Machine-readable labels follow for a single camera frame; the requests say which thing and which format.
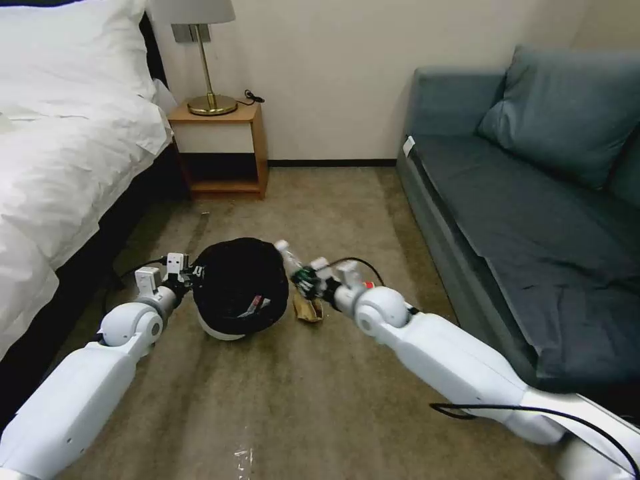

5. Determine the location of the clear plastic bottle green label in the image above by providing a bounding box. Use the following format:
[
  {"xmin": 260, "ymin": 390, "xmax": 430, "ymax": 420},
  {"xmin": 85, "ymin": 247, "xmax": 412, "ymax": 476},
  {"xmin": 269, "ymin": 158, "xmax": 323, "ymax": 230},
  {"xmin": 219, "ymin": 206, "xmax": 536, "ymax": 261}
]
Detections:
[{"xmin": 274, "ymin": 239, "xmax": 312, "ymax": 299}]

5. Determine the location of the white bin with black bag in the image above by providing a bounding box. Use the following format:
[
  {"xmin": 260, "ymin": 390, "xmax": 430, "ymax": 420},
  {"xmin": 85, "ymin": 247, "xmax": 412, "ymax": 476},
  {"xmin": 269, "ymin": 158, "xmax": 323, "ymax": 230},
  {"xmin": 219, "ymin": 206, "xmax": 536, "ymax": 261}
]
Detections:
[{"xmin": 191, "ymin": 237, "xmax": 292, "ymax": 342}]

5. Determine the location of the crumpled brown paper trash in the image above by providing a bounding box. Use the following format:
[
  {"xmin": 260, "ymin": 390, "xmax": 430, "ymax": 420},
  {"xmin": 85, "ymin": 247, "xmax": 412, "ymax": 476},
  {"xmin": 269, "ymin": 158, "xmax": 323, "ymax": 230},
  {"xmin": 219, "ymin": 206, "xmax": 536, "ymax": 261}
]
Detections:
[{"xmin": 291, "ymin": 291, "xmax": 325, "ymax": 324}]

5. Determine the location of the red white wrapper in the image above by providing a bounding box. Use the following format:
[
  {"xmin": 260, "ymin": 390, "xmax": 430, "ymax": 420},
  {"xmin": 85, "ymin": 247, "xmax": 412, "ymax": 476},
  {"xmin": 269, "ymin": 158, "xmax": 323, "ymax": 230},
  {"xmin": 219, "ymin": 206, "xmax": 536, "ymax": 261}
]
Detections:
[{"xmin": 238, "ymin": 295, "xmax": 272, "ymax": 318}]

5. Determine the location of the black bed base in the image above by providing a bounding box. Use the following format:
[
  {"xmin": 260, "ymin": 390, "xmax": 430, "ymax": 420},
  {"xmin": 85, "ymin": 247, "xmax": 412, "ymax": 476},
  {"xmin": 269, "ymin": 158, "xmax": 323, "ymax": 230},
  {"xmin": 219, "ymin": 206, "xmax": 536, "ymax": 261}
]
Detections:
[{"xmin": 0, "ymin": 9, "xmax": 193, "ymax": 426}]

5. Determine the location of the wooden nightstand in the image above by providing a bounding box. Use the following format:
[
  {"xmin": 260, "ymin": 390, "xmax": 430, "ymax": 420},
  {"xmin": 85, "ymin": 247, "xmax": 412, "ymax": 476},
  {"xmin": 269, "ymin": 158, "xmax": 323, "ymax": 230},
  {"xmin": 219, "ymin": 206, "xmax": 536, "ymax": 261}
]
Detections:
[{"xmin": 167, "ymin": 99, "xmax": 269, "ymax": 201}]

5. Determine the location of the white bed duvet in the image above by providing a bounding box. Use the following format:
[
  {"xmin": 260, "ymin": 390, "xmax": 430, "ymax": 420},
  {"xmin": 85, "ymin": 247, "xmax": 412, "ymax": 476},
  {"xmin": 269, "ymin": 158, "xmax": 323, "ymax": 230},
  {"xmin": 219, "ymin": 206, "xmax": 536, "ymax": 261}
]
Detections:
[{"xmin": 0, "ymin": 75, "xmax": 175, "ymax": 361}]

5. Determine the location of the brass lamp white shade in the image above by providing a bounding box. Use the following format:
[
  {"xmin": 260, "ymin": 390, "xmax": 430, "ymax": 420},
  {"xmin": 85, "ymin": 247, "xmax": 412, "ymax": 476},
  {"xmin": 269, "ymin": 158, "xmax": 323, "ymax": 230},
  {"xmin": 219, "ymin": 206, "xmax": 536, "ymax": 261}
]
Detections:
[{"xmin": 151, "ymin": 0, "xmax": 239, "ymax": 117}]

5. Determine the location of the blue grey sofa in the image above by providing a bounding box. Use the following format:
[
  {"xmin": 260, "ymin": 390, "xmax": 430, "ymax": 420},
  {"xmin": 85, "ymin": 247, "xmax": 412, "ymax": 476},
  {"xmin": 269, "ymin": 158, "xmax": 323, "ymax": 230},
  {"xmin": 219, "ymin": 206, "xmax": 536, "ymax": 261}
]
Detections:
[{"xmin": 396, "ymin": 43, "xmax": 640, "ymax": 401}]

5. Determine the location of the white pillow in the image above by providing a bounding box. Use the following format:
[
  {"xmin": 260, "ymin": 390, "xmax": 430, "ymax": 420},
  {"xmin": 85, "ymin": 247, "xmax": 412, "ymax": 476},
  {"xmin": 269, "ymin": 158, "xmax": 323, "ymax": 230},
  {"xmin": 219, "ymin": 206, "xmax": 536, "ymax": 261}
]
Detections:
[{"xmin": 0, "ymin": 0, "xmax": 160, "ymax": 119}]

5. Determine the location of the blue grey sofa cushion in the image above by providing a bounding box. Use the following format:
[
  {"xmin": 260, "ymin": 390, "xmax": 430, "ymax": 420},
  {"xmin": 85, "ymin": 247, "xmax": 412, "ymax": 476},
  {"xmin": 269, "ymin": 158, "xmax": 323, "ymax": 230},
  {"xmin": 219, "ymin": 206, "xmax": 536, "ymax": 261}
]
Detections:
[{"xmin": 475, "ymin": 43, "xmax": 640, "ymax": 191}]

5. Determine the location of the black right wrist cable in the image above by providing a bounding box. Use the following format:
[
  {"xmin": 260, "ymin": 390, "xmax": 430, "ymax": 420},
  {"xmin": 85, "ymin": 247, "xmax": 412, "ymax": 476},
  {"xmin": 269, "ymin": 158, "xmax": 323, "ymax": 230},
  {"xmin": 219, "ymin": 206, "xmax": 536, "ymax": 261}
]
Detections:
[{"xmin": 325, "ymin": 257, "xmax": 387, "ymax": 289}]

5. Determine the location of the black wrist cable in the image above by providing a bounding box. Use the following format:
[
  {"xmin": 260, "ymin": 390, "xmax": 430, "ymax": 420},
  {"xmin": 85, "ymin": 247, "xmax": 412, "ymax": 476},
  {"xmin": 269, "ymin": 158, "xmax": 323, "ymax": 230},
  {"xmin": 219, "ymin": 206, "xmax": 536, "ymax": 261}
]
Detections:
[
  {"xmin": 325, "ymin": 257, "xmax": 387, "ymax": 289},
  {"xmin": 101, "ymin": 255, "xmax": 171, "ymax": 318}
]

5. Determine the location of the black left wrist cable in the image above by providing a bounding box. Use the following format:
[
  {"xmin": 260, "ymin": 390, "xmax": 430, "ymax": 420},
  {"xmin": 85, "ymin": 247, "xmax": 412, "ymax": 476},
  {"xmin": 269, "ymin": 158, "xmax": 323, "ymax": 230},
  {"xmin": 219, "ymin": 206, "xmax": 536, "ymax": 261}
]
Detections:
[{"xmin": 101, "ymin": 255, "xmax": 171, "ymax": 318}]

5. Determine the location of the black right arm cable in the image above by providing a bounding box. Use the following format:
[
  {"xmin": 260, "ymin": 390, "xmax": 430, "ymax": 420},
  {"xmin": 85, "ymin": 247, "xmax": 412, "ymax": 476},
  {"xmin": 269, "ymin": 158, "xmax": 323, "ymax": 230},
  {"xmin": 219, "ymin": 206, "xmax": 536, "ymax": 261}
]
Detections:
[{"xmin": 429, "ymin": 402, "xmax": 636, "ymax": 471}]

